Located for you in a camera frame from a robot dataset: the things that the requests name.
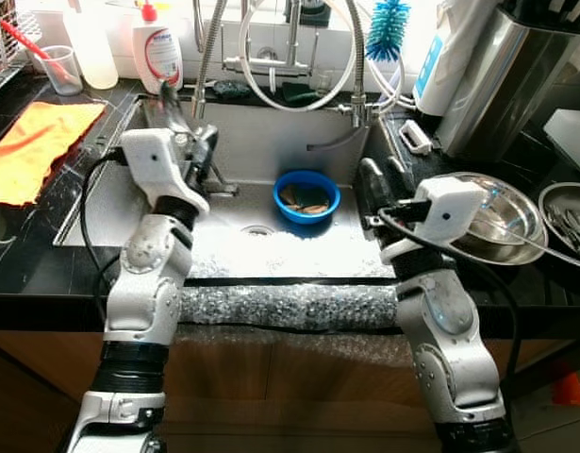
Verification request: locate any red plastic utensil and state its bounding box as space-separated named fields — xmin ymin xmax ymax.
xmin=0 ymin=19 xmax=59 ymax=72

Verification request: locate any white water filter blue label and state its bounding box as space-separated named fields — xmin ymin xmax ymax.
xmin=412 ymin=0 xmax=487 ymax=116

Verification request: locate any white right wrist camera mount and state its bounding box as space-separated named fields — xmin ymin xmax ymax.
xmin=379 ymin=177 xmax=490 ymax=265

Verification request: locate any orange cleaning cloth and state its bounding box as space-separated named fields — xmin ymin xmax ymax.
xmin=0 ymin=100 xmax=108 ymax=208

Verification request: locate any teal bottle brush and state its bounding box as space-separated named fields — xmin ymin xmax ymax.
xmin=365 ymin=0 xmax=413 ymax=62

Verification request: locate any small orange object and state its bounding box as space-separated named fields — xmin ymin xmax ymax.
xmin=552 ymin=370 xmax=580 ymax=408

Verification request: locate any blue plastic bowl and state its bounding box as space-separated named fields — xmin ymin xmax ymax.
xmin=273 ymin=170 xmax=341 ymax=226

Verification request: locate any white appliance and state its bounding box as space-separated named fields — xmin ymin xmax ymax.
xmin=544 ymin=109 xmax=580 ymax=182

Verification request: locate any thin clear hose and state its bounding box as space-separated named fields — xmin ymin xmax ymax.
xmin=307 ymin=121 xmax=368 ymax=152

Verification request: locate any dark green sponge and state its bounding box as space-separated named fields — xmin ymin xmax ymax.
xmin=280 ymin=82 xmax=321 ymax=104

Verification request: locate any steel tap body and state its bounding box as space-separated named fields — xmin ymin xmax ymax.
xmin=222 ymin=0 xmax=314 ymax=81

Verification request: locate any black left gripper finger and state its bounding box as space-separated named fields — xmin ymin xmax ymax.
xmin=167 ymin=81 xmax=194 ymax=134
xmin=158 ymin=81 xmax=184 ymax=133

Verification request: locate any flexible steel spray hose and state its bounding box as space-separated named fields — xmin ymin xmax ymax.
xmin=340 ymin=0 xmax=371 ymax=129

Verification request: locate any steel kitchen sink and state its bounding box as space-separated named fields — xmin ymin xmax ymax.
xmin=54 ymin=94 xmax=408 ymax=280

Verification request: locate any small white plastic holder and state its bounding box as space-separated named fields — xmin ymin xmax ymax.
xmin=400 ymin=120 xmax=433 ymax=156

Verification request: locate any dark scrubbing pad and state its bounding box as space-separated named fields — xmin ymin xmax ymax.
xmin=212 ymin=80 xmax=254 ymax=99

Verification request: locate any round steel plate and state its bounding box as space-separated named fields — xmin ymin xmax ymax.
xmin=455 ymin=173 xmax=549 ymax=267
xmin=538 ymin=181 xmax=580 ymax=267

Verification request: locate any grey drawer unit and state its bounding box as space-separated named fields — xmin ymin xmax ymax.
xmin=544 ymin=401 xmax=580 ymax=453

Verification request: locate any clear plastic cup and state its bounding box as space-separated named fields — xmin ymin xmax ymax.
xmin=40 ymin=44 xmax=86 ymax=95

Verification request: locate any white plastic tube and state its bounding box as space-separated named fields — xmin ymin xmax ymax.
xmin=238 ymin=0 xmax=404 ymax=114

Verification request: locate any white red dish soap bottle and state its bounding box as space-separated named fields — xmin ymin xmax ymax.
xmin=131 ymin=3 xmax=185 ymax=93

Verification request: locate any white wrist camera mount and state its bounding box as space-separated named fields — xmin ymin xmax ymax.
xmin=118 ymin=126 xmax=208 ymax=216
xmin=379 ymin=177 xmax=490 ymax=265

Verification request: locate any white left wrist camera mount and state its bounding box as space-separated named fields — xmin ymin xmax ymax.
xmin=118 ymin=126 xmax=208 ymax=216

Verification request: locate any clear bubble wrap sheet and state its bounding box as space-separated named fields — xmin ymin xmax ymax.
xmin=176 ymin=222 xmax=446 ymax=331

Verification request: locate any wooden base cabinet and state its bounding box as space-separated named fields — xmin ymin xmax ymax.
xmin=0 ymin=321 xmax=580 ymax=453

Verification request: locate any translucent white bottle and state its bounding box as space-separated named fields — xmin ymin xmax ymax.
xmin=68 ymin=0 xmax=121 ymax=91

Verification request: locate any steel wire dish rack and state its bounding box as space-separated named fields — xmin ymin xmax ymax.
xmin=0 ymin=0 xmax=45 ymax=76

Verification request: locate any steel knife holder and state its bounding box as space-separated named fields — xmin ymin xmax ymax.
xmin=439 ymin=0 xmax=580 ymax=161

